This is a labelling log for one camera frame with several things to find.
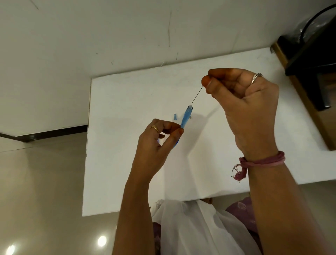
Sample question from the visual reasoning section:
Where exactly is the thin pen refill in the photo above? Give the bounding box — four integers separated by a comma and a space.
191, 86, 204, 104

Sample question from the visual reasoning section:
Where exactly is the person's right forearm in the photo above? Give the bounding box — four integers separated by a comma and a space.
247, 158, 335, 255

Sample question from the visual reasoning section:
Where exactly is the black baseboard strip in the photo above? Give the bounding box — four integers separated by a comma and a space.
0, 125, 88, 143

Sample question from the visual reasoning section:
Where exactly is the blue pen barrel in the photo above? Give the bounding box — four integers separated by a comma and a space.
172, 104, 194, 148

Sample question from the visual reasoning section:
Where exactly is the white sheer scarf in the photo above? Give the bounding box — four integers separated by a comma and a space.
151, 198, 261, 255

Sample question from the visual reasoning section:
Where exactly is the person's left forearm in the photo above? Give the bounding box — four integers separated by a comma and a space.
112, 172, 158, 255

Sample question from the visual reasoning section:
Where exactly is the person's left hand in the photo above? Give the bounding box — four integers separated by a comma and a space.
130, 119, 185, 182

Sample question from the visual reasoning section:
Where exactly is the black cable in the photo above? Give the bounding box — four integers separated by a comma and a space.
299, 4, 336, 42

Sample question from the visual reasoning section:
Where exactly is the person's right hand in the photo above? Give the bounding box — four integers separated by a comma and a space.
202, 68, 285, 161

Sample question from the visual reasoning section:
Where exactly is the purple garment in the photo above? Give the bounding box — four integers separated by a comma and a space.
225, 197, 263, 249

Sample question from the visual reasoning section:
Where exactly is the black box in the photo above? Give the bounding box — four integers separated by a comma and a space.
277, 16, 336, 111

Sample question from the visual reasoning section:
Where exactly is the pink thread bracelet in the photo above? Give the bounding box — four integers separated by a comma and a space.
232, 150, 286, 182

